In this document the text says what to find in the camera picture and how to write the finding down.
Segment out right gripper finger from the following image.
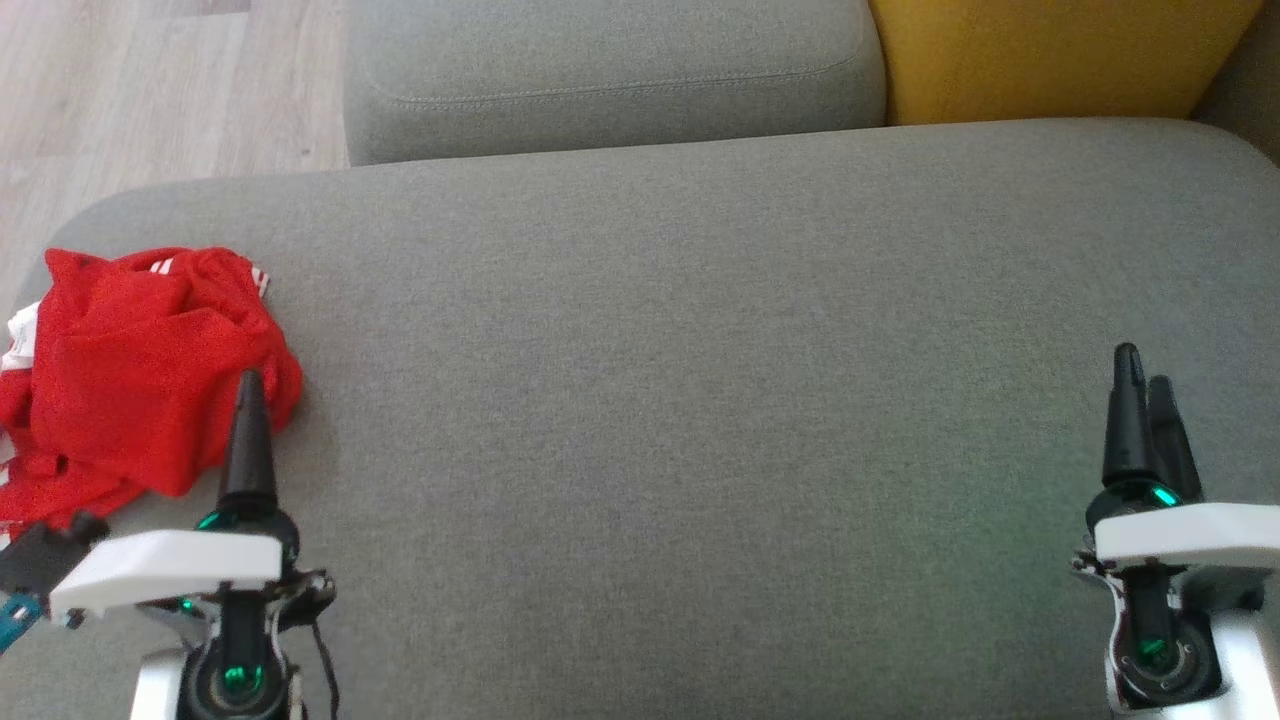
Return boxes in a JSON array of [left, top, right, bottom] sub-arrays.
[[1148, 375, 1204, 501], [1100, 343, 1166, 491]]

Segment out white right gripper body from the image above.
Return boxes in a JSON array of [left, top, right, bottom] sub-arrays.
[[1072, 478, 1280, 616]]

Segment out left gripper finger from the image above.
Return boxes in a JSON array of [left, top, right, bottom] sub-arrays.
[[217, 370, 279, 521]]

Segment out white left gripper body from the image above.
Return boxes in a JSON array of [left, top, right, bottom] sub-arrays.
[[48, 505, 336, 641]]

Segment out red shorts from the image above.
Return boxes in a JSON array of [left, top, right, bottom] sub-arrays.
[[0, 245, 304, 541]]

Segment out large yellow sofa back cushion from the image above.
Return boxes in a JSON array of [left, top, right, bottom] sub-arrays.
[[868, 0, 1266, 126]]

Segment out large grey sofa seat cushion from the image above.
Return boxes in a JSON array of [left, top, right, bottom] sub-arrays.
[[0, 117, 1280, 720]]

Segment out small grey sofa cushion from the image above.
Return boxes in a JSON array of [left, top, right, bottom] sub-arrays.
[[343, 0, 888, 167]]

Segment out blue left camera connector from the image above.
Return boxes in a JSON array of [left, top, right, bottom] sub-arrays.
[[0, 592, 46, 656]]

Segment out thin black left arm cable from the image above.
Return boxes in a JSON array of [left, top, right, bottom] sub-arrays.
[[300, 575, 341, 720]]

